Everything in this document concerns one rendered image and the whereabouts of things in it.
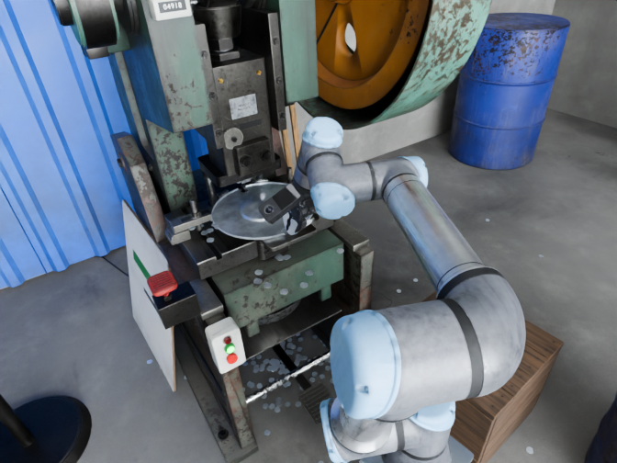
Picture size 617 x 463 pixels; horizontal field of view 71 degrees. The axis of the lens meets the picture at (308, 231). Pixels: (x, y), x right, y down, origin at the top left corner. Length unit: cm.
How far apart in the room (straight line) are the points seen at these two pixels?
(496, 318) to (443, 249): 15
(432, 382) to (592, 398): 147
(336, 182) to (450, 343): 39
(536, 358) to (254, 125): 106
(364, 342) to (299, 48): 81
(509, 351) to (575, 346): 155
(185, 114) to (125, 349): 126
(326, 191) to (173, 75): 43
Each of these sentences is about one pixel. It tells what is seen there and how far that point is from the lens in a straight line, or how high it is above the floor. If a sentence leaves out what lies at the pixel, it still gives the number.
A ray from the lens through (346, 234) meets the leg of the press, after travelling 133.
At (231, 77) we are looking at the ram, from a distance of 110.
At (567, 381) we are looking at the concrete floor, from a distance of 195.
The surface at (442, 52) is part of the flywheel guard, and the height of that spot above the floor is 118.
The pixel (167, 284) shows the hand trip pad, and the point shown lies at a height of 76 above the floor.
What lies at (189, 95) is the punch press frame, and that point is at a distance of 103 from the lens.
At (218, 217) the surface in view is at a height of 78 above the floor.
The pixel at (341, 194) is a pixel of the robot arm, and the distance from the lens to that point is 76.
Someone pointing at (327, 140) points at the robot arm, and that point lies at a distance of 82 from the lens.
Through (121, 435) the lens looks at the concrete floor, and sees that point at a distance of 180.
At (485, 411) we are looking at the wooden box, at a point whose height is 34.
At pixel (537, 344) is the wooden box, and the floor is 35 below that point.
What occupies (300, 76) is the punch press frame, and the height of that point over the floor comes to 112.
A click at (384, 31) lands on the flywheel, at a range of 121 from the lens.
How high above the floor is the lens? 143
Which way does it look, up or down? 36 degrees down
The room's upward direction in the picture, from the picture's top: 3 degrees counter-clockwise
